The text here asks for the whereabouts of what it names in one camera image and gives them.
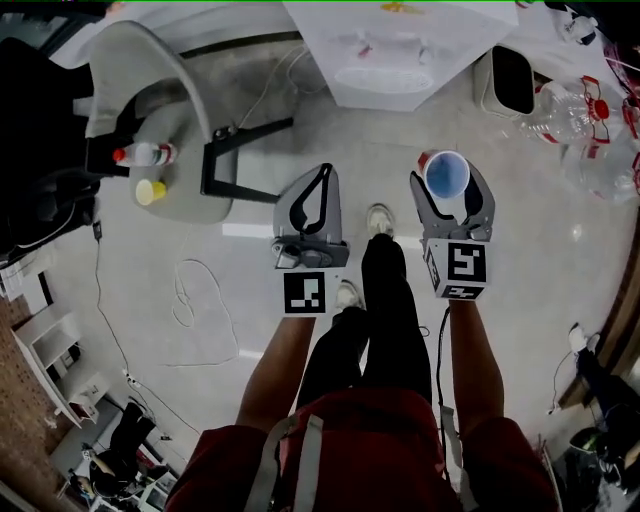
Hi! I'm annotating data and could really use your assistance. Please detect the person's left forearm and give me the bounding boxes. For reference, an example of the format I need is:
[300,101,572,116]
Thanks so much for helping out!
[234,313,317,432]

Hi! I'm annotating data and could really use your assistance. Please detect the person's right leg black trousers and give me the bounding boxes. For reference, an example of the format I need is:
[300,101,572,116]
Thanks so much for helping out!
[358,232,434,402]

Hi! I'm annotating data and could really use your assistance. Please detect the black cable on floor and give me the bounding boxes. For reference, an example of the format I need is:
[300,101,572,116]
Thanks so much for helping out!
[92,217,202,436]

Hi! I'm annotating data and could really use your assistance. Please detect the grey chair with black legs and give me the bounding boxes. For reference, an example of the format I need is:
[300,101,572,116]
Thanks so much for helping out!
[83,19,296,226]

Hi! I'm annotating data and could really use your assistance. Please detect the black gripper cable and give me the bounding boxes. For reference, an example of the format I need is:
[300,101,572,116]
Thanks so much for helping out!
[435,305,452,407]

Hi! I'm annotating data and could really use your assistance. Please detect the person's left white shoe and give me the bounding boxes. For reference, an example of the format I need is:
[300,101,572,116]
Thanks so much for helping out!
[333,279,367,314]

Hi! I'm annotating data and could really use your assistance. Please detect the person's right white shoe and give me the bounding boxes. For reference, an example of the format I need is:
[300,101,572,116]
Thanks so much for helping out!
[365,202,397,240]

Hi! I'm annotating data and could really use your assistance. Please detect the yellow paper cup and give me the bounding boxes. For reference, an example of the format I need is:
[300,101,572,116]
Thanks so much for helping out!
[134,178,168,207]

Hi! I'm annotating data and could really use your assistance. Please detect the person's right forearm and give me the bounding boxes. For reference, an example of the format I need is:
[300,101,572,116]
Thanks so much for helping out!
[446,298,507,439]

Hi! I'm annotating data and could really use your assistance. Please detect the white shelf unit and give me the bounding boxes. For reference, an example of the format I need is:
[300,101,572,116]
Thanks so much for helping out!
[9,310,112,430]

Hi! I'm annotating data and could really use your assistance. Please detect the white trash bin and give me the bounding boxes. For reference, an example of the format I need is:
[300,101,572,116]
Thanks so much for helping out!
[472,43,540,121]

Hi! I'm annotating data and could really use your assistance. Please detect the person's left leg black trousers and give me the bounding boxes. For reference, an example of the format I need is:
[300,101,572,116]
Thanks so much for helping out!
[295,305,372,412]

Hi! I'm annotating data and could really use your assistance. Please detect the large clear water jug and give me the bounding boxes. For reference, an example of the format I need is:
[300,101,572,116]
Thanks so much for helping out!
[558,133,640,203]
[518,74,629,147]

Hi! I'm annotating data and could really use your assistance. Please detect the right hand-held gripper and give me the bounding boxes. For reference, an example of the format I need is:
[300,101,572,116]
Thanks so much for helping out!
[409,158,497,302]

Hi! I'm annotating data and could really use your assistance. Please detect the black office chair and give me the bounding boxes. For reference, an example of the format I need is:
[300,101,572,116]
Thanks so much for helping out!
[0,36,132,261]

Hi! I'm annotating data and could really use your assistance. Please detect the person's red shirt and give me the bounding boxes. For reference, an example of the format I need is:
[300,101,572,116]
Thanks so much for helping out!
[163,386,560,512]

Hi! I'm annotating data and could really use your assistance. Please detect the grey harness strap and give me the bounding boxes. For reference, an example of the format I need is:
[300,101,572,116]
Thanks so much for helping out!
[243,413,325,512]
[438,404,482,512]

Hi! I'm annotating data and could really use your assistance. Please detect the person's white shoe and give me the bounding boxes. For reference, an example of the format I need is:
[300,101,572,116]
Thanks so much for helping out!
[365,202,397,240]
[333,279,367,314]

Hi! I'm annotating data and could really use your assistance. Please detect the white cable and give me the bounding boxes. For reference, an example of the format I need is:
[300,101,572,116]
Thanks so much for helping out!
[163,223,241,369]

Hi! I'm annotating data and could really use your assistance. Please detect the plastic bottle with red cap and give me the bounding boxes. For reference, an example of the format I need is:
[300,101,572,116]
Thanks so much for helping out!
[111,141,179,168]

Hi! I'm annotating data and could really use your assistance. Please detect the person's leg black trousers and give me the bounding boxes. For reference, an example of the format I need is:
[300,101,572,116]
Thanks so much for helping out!
[295,305,372,412]
[358,232,434,402]

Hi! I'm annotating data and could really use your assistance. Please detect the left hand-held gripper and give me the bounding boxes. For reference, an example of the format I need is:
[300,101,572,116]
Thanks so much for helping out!
[271,163,352,318]

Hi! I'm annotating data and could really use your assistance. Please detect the red cup with blue inside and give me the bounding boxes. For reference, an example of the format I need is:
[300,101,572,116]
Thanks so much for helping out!
[417,149,472,201]

